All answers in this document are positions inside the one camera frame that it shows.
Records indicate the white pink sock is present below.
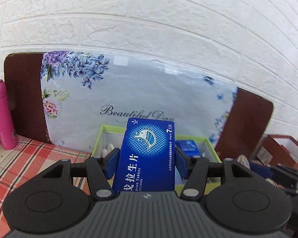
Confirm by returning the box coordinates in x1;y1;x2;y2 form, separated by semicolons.
101;143;114;158

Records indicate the tall blue medicine box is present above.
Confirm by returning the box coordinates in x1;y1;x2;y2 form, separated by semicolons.
112;118;175;193

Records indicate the brown cardboard shoebox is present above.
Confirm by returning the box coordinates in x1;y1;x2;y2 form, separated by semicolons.
249;134;298;170

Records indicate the light green open box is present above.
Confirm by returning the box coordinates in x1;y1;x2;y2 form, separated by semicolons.
91;124;221;195

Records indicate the pink thermos bottle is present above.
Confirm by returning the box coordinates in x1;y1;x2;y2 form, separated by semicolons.
0;80;18;150

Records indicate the brown wooden headboard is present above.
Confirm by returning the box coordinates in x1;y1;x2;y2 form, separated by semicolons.
4;53;273;158

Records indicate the blue plastic cube container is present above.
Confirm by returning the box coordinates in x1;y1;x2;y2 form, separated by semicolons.
175;140;201;157

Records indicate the plaid bed sheet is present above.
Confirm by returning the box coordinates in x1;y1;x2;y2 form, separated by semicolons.
0;136;91;237

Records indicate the floral Beautiful Day pillow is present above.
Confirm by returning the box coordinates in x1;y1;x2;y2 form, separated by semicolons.
40;51;237;152

